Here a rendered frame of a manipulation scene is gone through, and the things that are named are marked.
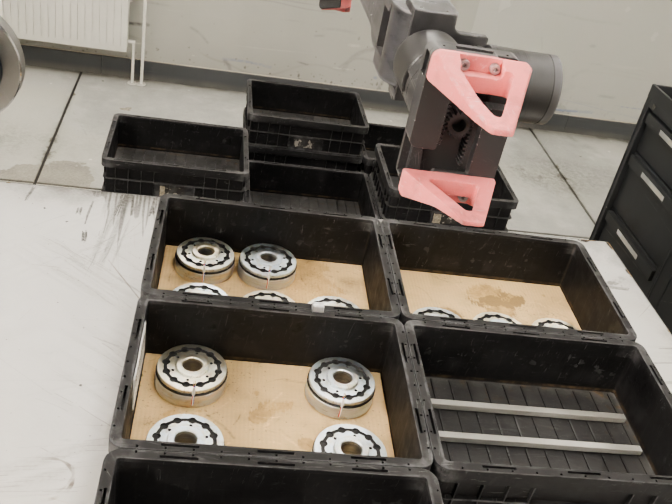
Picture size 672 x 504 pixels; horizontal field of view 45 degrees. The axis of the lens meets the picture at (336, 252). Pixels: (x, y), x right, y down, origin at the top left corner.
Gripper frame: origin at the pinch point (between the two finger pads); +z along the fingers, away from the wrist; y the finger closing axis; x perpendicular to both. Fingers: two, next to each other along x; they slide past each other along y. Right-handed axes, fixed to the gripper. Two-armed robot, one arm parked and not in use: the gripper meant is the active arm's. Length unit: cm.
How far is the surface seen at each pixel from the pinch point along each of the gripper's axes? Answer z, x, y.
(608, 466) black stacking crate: -36, -47, 62
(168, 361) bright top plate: -49, 19, 59
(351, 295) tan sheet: -73, -11, 62
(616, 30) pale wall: -361, -187, 80
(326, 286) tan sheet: -75, -7, 62
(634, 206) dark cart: -177, -122, 89
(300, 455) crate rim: -25, 2, 52
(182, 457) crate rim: -24, 16, 53
